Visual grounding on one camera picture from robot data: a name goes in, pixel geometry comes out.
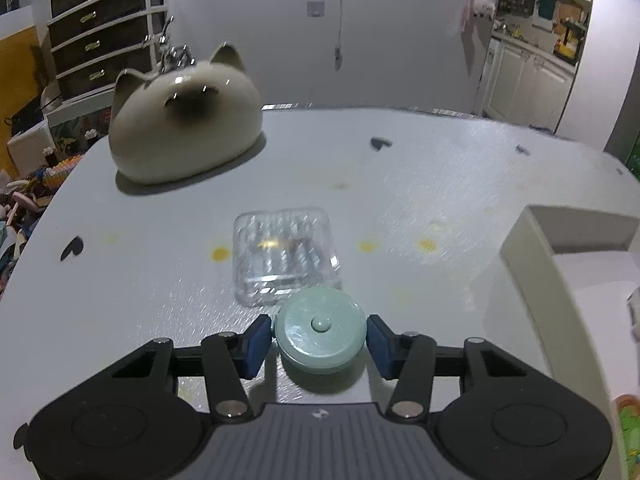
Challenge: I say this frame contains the white kitchen cabinets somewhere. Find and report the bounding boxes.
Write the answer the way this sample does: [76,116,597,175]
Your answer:
[481,35,577,134]

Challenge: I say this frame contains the metal wire ornament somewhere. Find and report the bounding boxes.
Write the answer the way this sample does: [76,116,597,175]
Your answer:
[149,15,197,70]

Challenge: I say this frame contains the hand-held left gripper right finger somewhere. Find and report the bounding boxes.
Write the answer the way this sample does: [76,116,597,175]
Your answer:
[365,314,531,421]

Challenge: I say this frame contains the black and white drawer unit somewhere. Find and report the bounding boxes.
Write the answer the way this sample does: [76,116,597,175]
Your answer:
[46,0,169,113]

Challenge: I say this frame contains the pile of toys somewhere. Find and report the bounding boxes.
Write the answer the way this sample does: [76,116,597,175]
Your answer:
[0,110,108,266]

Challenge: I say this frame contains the white storage box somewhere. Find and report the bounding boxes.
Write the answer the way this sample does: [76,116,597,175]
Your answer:
[7,125,52,172]

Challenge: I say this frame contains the cat-shaped ceramic figure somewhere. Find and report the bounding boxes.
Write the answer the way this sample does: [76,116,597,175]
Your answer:
[109,42,265,185]

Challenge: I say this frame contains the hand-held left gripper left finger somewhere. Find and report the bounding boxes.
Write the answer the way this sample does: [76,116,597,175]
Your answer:
[110,314,275,423]

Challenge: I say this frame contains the hanging chain ornament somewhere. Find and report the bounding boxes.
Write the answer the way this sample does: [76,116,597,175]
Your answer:
[332,0,357,72]

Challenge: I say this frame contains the round mint green lid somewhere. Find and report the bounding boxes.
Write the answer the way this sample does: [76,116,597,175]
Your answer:
[273,287,369,376]

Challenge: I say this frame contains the clear plastic case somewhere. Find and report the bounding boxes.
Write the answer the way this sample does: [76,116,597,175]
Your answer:
[232,206,346,309]

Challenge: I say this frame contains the yellow board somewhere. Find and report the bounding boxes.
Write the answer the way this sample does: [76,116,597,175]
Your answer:
[0,6,56,136]

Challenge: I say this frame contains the white cardboard box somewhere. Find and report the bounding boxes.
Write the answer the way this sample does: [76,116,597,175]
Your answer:
[482,204,640,463]

